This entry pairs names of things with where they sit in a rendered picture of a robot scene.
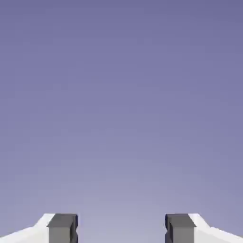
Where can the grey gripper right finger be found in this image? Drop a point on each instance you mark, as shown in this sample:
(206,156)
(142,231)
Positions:
(182,229)

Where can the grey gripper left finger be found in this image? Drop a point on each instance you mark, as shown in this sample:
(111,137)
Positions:
(58,229)

